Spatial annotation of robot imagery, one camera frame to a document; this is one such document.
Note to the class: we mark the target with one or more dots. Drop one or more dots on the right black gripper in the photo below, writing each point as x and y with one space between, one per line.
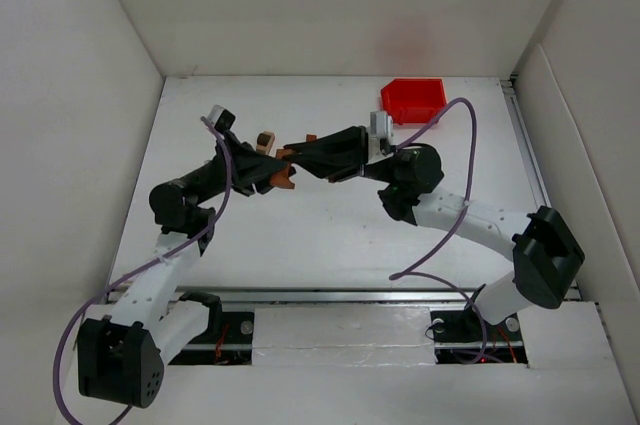
361 153

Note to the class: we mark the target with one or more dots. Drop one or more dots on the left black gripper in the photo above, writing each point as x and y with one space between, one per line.
229 160

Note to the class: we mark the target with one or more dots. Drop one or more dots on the reddish arch wood block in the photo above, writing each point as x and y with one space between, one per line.
282 178

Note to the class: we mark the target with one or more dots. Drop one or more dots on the light long wood block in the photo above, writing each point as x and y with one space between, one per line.
268 149

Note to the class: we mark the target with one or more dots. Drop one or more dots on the red plastic bin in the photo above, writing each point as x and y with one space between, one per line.
412 101

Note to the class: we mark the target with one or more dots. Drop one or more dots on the dark brown wood block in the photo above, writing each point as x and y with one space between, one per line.
263 138

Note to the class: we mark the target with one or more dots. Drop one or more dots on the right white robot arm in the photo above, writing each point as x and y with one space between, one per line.
413 194

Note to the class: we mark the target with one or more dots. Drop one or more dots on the white foam front panel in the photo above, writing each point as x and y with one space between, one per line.
349 335

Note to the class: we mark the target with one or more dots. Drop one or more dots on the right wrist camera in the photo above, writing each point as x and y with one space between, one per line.
381 129

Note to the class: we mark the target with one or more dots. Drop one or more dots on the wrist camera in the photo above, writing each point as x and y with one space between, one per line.
381 129
221 119

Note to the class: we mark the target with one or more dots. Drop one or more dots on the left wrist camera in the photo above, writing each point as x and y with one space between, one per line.
221 119

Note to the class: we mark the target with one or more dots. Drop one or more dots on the aluminium front rail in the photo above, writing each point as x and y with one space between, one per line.
273 295

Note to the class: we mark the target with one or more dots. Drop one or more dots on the aluminium rail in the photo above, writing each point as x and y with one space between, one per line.
273 295
535 180

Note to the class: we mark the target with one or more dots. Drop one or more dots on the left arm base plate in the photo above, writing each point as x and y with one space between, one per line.
232 347

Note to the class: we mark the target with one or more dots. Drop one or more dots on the aluminium right rail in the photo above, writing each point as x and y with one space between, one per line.
535 180

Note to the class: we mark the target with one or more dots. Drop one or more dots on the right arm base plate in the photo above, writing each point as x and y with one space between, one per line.
458 339

